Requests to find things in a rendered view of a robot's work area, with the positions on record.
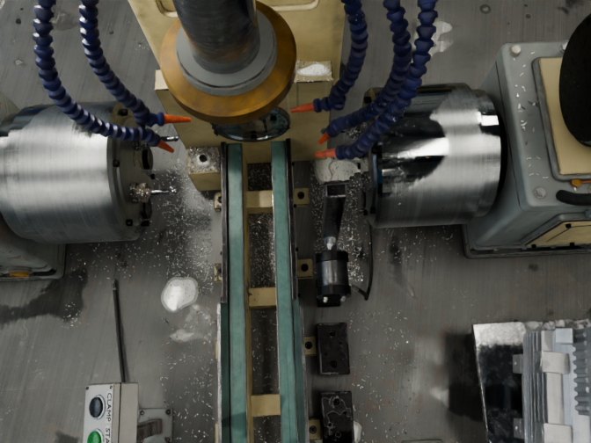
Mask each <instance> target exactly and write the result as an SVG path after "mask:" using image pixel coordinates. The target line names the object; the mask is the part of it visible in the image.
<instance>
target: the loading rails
mask: <svg viewBox="0 0 591 443"><path fill-rule="evenodd" d="M271 161H272V186H273V190H265V191H248V164H247V161H246V158H245V154H244V149H243V146H242V143H231V144H226V142H221V166H220V170H221V187H222V191H221V192H214V210H215V211H216V212H217V211H222V251H221V252H220V254H221V255H222V263H218V264H214V267H215V283H222V294H223V297H221V301H223V302H218V303H217V340H215V360H217V363H218V422H217V423H215V443H254V437H253V417H262V416H281V443H310V440H321V439H322V427H321V418H308V400H307V382H306V364H305V356H317V336H304V328H303V299H299V297H301V294H299V293H298V279H312V278H313V265H312V259H311V258H308V259H296V252H297V251H298V248H296V221H295V207H308V206H309V205H310V201H309V188H294V183H293V166H295V163H292V152H291V140H290V138H287V139H286V143H285V141H281V142H271ZM268 213H274V261H275V285H276V287H251V280H250V241H249V214H268ZM251 309H276V310H277V336H278V361H279V386H280V393H275V394H257V395H253V394H252V320H251Z"/></svg>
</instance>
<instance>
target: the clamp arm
mask: <svg viewBox="0 0 591 443"><path fill-rule="evenodd" d="M346 201H347V184H342V183H338V184H328V185H325V196H324V207H323V218H322V228H321V238H322V241H323V242H325V244H326V240H325V239H327V238H328V239H327V242H328V243H330V242H331V241H333V242H334V243H337V241H338V239H339V232H340V227H341V223H342V219H343V214H344V210H345V205H346Z"/></svg>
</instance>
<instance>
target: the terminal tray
mask: <svg viewBox="0 0 591 443"><path fill-rule="evenodd" d="M575 338H576V339H577V342H576V343H575V344H574V345H572V346H573V347H575V350H576V351H574V352H573V356H575V357H576V359H575V360H574V361H573V364H574V365H575V366H576V368H575V369H574V370H573V372H574V373H575V374H577V377H576V378H574V379H573V381H574V382H575V383H577V387H575V388H574V389H573V390H574V391H575V392H578V395H577V396H575V397H574V400H575V401H577V402H578V405H575V406H574V409H576V410H578V411H579V415H584V416H589V417H591V326H589V327H585V328H583V329H579V330H576V333H575Z"/></svg>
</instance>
